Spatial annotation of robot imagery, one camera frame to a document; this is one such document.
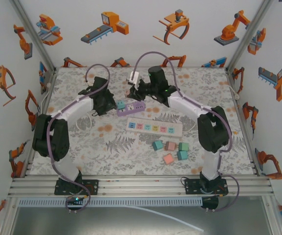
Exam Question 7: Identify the aluminium frame rail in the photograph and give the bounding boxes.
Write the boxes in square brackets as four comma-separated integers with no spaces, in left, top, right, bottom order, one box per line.
[7,176,275,198]

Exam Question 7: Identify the white power strip coloured sockets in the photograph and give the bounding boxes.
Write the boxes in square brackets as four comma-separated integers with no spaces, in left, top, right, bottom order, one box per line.
[126,117,183,137]

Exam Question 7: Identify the grey wall socket plate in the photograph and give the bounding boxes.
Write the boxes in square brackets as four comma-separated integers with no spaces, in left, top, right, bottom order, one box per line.
[41,70,56,95]

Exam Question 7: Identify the floral table cloth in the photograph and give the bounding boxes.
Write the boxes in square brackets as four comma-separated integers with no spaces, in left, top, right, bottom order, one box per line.
[29,66,260,176]

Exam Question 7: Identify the purple power strip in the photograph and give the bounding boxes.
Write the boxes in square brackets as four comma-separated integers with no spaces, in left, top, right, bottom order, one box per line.
[116,101,147,117]

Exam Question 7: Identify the black round disc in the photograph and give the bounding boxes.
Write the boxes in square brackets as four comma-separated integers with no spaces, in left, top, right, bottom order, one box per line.
[200,196,219,212]

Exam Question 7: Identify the teal blue charger plug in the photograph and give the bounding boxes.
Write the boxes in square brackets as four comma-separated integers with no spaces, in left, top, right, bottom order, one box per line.
[152,140,164,152]

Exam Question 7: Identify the small circuit board with light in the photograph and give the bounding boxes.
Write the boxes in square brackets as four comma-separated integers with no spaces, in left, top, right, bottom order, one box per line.
[65,195,86,207]

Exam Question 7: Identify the dark teal charger plug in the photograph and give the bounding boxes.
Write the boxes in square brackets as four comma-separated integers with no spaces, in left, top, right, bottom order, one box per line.
[176,150,189,162]

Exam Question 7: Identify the aluminium corner post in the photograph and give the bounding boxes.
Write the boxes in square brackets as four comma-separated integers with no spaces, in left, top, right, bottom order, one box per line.
[225,0,275,73]
[10,0,58,74]

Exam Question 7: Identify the light pink charger plug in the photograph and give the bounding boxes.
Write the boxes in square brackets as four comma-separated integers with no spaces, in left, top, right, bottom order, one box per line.
[162,153,175,166]

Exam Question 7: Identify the white slotted cable duct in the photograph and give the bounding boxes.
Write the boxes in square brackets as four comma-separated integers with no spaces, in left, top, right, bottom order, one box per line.
[17,198,203,207]

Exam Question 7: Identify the brownish pink charger plug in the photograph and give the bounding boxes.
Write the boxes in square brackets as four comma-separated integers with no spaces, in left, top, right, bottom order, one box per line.
[165,141,178,152]

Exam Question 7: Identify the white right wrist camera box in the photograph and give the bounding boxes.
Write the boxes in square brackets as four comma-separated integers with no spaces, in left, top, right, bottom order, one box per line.
[127,70,141,85]

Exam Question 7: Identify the thin white tube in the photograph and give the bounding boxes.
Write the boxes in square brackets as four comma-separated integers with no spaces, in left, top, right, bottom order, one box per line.
[127,205,204,233]

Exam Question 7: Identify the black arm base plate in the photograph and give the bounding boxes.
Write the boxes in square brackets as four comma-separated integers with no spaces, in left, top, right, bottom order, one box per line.
[184,178,229,197]
[54,179,100,196]

